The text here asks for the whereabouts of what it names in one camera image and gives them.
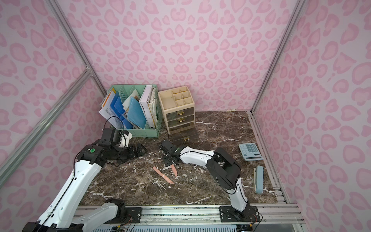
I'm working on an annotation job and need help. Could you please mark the pink fruit knife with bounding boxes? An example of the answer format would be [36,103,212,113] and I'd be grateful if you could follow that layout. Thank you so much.
[153,166,174,184]
[170,164,178,177]

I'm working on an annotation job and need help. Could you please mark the beige three-drawer organizer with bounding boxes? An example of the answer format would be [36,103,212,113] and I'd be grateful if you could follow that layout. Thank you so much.
[158,86,198,145]

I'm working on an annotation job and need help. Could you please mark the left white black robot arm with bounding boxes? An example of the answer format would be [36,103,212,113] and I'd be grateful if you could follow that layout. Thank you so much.
[23,128,147,232]

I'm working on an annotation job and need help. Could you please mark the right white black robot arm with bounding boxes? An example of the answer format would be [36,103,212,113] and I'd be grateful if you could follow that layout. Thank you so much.
[159,140,248,214]

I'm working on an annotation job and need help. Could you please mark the blue folders in organizer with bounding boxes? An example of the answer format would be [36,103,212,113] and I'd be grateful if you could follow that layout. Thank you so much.
[111,90,147,130]

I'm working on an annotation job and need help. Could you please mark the green file organizer box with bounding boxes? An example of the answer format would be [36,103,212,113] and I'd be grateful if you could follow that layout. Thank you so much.
[100,85,163,138]

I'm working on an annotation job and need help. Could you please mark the grey blue calculator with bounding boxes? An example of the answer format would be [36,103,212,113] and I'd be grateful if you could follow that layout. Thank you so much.
[239,143,263,161]

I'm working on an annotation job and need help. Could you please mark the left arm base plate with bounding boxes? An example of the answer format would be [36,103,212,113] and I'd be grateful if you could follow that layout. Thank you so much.
[110,207,142,224]

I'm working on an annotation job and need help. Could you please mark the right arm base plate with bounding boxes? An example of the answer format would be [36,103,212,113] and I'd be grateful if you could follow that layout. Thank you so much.
[219,205,261,224]

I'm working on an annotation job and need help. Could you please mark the aluminium front rail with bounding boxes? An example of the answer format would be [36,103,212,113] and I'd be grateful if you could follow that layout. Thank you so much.
[53,204,308,232]

